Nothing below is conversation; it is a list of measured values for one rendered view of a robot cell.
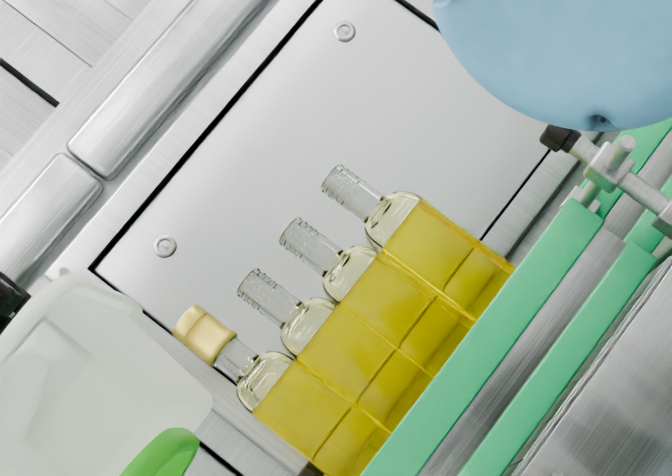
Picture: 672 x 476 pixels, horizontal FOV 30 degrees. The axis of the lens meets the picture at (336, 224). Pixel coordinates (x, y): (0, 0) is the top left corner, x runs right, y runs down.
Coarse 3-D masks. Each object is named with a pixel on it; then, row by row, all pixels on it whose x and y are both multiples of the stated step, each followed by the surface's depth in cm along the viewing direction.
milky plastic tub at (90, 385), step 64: (64, 320) 56; (128, 320) 67; (0, 384) 56; (64, 384) 56; (128, 384) 56; (192, 384) 66; (0, 448) 55; (64, 448) 55; (128, 448) 56; (192, 448) 63
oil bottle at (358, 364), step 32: (288, 320) 104; (320, 320) 103; (352, 320) 103; (288, 352) 104; (320, 352) 102; (352, 352) 102; (384, 352) 102; (352, 384) 102; (384, 384) 102; (416, 384) 102; (384, 416) 101
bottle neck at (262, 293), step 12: (252, 276) 105; (264, 276) 106; (240, 288) 105; (252, 288) 105; (264, 288) 105; (276, 288) 105; (252, 300) 105; (264, 300) 105; (276, 300) 105; (288, 300) 105; (300, 300) 106; (264, 312) 105; (276, 312) 105; (288, 312) 104; (276, 324) 105
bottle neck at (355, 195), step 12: (336, 168) 108; (324, 180) 107; (336, 180) 107; (348, 180) 107; (360, 180) 108; (324, 192) 108; (336, 192) 107; (348, 192) 107; (360, 192) 107; (372, 192) 107; (348, 204) 107; (360, 204) 107; (372, 204) 107; (360, 216) 107
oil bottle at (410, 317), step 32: (352, 256) 105; (384, 256) 105; (352, 288) 104; (384, 288) 104; (416, 288) 104; (384, 320) 103; (416, 320) 103; (448, 320) 103; (416, 352) 103; (448, 352) 103
